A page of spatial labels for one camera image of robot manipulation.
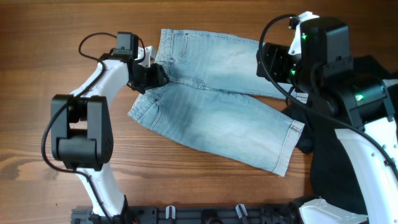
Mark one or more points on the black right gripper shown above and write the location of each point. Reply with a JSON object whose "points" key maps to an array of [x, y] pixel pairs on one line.
{"points": [[267, 62]]}

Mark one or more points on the left white rail clip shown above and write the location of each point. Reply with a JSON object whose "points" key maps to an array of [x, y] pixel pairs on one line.
{"points": [[170, 212]]}

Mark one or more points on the black garment pile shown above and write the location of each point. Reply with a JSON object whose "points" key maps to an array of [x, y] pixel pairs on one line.
{"points": [[332, 175]]}

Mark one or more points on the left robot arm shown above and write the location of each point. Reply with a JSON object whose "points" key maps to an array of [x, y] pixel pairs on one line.
{"points": [[79, 138]]}

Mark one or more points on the right white rail clip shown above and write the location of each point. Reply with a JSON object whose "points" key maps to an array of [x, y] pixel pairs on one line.
{"points": [[241, 211]]}

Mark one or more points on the light blue denim shorts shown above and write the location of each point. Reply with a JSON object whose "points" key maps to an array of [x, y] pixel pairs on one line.
{"points": [[212, 101]]}

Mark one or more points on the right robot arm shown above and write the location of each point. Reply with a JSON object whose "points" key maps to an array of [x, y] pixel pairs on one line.
{"points": [[349, 107]]}

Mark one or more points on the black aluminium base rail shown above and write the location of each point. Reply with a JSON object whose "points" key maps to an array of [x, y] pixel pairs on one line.
{"points": [[273, 213]]}

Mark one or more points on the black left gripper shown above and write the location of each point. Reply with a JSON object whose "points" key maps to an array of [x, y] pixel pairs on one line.
{"points": [[157, 77]]}

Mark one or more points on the white rail clip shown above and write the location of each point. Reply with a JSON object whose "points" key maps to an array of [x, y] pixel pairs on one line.
{"points": [[170, 212], [241, 211]]}

